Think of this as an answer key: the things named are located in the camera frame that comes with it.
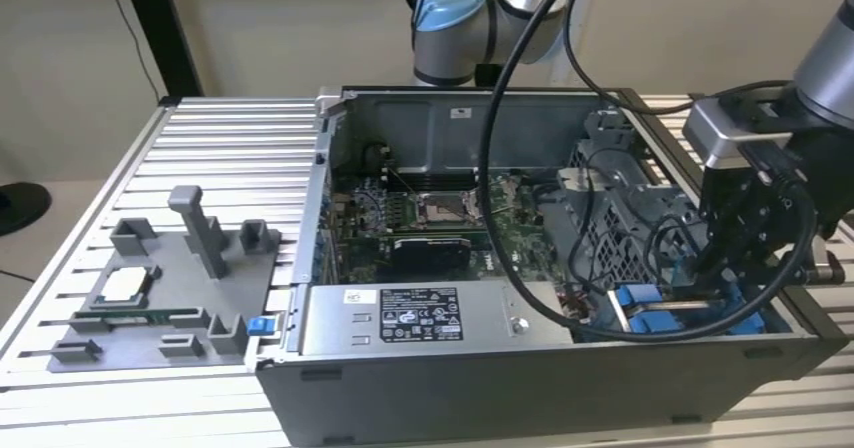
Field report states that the hard disk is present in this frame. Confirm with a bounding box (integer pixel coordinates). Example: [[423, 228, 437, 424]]
[[616, 283, 735, 317]]

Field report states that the grey metal disk bay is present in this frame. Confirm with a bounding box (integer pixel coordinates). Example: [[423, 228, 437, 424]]
[[551, 110, 708, 289]]

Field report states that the black RAM slot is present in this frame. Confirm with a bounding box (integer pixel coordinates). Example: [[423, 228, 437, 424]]
[[385, 170, 481, 192]]

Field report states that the green motherboard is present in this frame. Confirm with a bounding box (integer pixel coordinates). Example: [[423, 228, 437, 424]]
[[329, 167, 568, 287]]

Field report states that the metal socket cover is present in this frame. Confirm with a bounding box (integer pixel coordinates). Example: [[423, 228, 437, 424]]
[[496, 176, 523, 210]]

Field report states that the CPU socket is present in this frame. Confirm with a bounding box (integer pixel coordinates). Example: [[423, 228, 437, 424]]
[[412, 190, 481, 227]]

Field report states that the silver power supply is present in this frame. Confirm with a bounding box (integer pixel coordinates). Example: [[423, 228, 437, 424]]
[[296, 282, 575, 357]]

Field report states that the black power supply label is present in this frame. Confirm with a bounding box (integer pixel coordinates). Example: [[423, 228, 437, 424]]
[[377, 287, 463, 343]]

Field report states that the open grey PC case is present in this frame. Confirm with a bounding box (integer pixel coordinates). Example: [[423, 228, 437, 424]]
[[255, 85, 852, 447]]

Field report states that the grey parts rack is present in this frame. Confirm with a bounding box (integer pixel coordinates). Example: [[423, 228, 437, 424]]
[[45, 185, 285, 373]]

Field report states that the green RAM stick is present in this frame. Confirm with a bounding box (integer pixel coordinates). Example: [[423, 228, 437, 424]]
[[73, 309, 201, 325]]

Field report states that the silver CPU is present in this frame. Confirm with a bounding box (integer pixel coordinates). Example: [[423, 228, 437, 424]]
[[98, 270, 148, 302]]

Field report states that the black round stand foot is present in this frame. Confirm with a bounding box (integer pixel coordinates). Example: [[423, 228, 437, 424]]
[[0, 181, 53, 237]]

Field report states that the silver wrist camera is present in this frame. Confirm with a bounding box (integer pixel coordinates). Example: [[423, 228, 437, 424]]
[[679, 95, 795, 169]]

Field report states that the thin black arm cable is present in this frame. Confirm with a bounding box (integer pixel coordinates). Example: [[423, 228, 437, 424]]
[[559, 0, 795, 117]]

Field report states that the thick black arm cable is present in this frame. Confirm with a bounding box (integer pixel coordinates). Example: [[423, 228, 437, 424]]
[[476, 0, 819, 343]]

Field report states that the black metal post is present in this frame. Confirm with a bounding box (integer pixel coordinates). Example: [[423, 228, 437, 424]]
[[116, 0, 205, 99]]

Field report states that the thin black wall cable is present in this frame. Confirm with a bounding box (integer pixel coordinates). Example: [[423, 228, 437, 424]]
[[98, 0, 161, 97]]

